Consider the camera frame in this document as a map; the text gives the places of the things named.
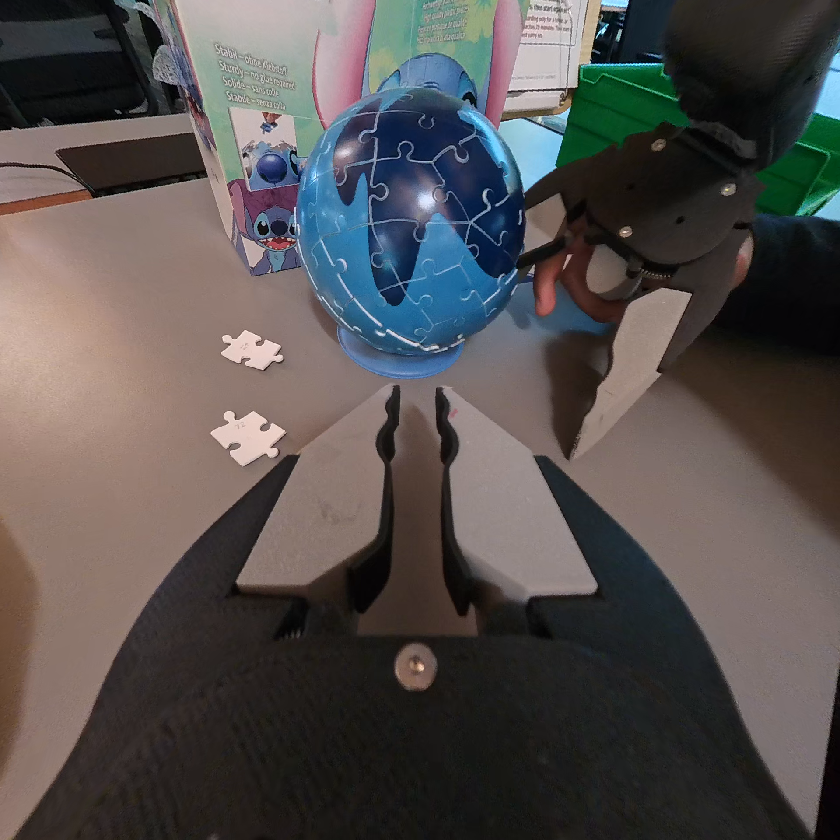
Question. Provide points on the black office chair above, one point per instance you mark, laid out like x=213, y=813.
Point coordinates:
x=72, y=59

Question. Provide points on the blue puzzle ball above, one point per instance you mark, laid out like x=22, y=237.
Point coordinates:
x=407, y=229

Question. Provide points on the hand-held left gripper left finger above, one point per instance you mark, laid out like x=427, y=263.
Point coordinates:
x=321, y=518

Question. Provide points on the printed cartoon puzzle box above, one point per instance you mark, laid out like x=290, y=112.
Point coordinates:
x=275, y=98

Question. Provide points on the white joined puzzle pieces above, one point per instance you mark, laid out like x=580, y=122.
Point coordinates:
x=246, y=438
x=249, y=351

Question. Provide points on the black partition panel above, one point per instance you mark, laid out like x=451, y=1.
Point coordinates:
x=640, y=29

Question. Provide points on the white printed sign board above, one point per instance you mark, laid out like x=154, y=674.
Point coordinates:
x=544, y=52

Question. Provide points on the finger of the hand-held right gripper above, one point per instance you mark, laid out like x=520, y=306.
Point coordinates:
x=544, y=253
x=636, y=354

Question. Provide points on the black laptop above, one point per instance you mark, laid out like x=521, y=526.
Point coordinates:
x=131, y=161

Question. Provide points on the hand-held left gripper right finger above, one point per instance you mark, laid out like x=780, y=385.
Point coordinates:
x=518, y=518

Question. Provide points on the green storage bin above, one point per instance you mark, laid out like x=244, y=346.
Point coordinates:
x=623, y=111

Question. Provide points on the person's right hand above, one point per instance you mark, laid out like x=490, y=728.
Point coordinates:
x=564, y=275

